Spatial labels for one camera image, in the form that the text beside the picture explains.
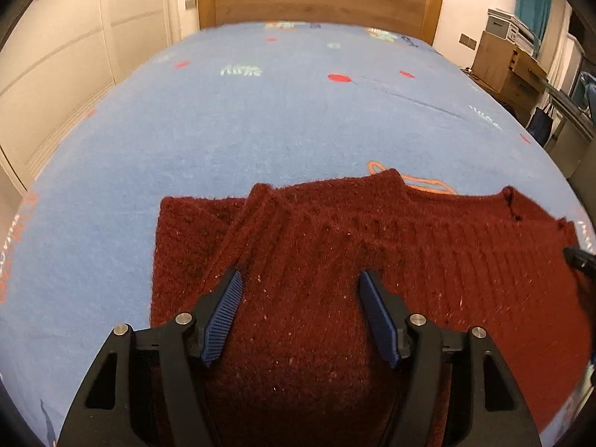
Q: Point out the dark red knitted sweater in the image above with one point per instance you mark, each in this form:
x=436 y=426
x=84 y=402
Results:
x=302 y=251

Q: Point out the white printer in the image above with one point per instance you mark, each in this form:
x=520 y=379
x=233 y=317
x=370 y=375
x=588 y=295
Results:
x=500 y=25

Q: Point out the dark bag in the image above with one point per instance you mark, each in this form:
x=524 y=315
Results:
x=540 y=125

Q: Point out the white wardrobe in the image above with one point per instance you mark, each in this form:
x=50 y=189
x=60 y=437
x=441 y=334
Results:
x=70 y=56

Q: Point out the grey wall switch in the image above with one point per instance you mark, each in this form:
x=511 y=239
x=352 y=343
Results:
x=468 y=42
x=191 y=3

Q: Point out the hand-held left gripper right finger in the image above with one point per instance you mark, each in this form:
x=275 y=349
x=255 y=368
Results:
x=379 y=321

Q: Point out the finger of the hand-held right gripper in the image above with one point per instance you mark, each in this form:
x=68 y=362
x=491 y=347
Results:
x=582 y=260

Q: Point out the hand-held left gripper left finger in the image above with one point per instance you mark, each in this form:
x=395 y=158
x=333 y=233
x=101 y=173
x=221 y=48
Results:
x=223 y=321

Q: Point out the teal curtain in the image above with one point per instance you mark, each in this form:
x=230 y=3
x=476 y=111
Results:
x=533 y=0

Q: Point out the blue printed bed sheet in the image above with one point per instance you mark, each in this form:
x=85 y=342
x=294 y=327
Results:
x=233 y=125

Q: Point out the wooden drawer cabinet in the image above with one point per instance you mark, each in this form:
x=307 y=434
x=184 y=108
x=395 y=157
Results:
x=493 y=65

